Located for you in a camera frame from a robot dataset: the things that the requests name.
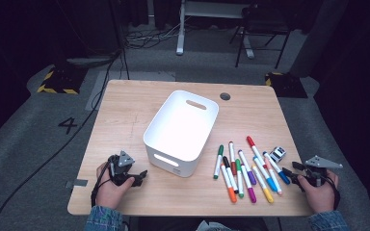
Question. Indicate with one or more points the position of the white plastic storage bin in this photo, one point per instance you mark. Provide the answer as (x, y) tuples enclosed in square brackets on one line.
[(179, 128)]

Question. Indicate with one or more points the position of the person's left hand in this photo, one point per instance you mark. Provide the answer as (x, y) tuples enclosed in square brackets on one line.
[(110, 195)]

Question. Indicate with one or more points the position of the black chair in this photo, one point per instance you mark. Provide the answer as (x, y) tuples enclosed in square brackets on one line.
[(263, 29)]

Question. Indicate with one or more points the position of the black marker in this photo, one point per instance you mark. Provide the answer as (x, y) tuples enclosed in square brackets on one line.
[(226, 161)]

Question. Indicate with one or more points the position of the brown marker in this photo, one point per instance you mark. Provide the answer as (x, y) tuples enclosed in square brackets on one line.
[(232, 154)]

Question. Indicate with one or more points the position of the dark green marker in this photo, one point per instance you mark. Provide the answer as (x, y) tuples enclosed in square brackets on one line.
[(218, 160)]

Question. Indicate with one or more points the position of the grey column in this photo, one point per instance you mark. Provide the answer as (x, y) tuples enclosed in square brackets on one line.
[(318, 38)]

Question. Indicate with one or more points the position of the pink marker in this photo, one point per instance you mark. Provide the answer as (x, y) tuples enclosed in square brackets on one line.
[(274, 179)]

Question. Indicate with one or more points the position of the orange marker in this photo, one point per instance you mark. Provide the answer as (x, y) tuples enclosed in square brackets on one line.
[(232, 195)]

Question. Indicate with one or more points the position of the red marker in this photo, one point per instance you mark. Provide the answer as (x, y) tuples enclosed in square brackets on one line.
[(251, 141)]

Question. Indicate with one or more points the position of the black yellow striped stand base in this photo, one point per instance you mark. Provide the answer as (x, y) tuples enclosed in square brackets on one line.
[(61, 82), (285, 85)]

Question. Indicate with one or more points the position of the grey tape piece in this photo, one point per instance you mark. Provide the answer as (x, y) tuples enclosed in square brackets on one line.
[(77, 183)]

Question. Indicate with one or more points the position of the white standing desk frame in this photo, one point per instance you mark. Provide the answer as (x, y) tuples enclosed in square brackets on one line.
[(180, 32)]

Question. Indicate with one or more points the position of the small black white block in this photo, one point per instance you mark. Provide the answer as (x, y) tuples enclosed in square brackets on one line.
[(277, 154)]

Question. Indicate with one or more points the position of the black stand pole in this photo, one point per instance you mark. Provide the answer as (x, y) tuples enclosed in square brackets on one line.
[(126, 65)]

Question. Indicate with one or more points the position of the grey table grommet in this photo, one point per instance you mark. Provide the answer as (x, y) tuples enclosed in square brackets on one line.
[(225, 96)]

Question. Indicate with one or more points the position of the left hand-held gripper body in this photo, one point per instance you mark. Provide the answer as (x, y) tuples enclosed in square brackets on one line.
[(122, 171)]

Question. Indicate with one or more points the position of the dark blue marker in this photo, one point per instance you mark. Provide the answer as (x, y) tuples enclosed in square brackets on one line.
[(283, 177)]

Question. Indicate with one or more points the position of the light blue marker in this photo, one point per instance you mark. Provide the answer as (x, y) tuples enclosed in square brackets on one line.
[(271, 184)]

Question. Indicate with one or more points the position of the purple marker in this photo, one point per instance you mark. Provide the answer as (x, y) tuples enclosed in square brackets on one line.
[(244, 162)]

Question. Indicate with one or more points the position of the yellow marker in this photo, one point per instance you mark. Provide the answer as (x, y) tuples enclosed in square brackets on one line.
[(267, 195)]

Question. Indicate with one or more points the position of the magenta marker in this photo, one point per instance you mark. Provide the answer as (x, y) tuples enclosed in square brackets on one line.
[(252, 195)]

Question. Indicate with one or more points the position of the person's right hand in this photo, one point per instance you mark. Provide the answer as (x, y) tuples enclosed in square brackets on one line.
[(321, 197)]

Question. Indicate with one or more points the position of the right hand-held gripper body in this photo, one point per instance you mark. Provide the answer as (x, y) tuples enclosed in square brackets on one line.
[(316, 176)]

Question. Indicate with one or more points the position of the light grey cloth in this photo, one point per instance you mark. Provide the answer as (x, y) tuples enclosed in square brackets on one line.
[(213, 226)]

